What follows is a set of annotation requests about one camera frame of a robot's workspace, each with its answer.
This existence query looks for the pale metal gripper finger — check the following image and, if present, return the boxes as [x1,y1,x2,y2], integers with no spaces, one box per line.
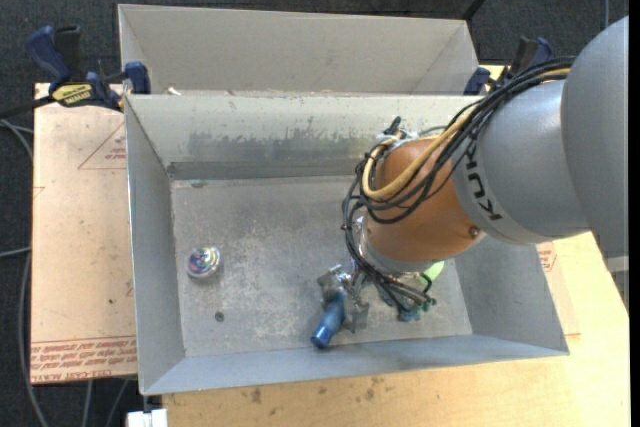
[348,298,371,334]
[317,264,347,302]

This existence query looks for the blue plastic bottle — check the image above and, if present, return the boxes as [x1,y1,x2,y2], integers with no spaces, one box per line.
[310,290,348,350]

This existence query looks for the grey metal bin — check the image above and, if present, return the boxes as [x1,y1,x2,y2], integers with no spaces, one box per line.
[117,3,570,396]

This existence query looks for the yellow-green round thing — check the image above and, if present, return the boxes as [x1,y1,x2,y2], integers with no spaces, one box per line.
[419,259,447,289]

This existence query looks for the shiny iridescent ball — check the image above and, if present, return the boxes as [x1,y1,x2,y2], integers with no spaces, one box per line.
[185,245,222,280]

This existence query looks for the brown cardboard board red print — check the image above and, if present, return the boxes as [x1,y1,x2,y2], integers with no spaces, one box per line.
[30,82,584,385]

